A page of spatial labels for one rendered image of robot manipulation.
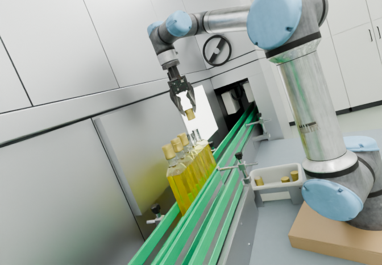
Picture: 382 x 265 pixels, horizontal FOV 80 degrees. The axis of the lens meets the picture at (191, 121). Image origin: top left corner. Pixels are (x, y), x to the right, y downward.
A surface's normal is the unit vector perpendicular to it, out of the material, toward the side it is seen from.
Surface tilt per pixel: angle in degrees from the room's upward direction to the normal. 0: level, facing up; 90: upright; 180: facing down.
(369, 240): 1
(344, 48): 90
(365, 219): 73
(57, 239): 90
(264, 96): 90
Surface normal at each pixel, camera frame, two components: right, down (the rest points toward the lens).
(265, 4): -0.76, 0.27
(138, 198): 0.85, -0.25
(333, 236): -0.36, -0.92
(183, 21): 0.58, -0.11
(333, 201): -0.68, 0.48
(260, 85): -0.39, 0.27
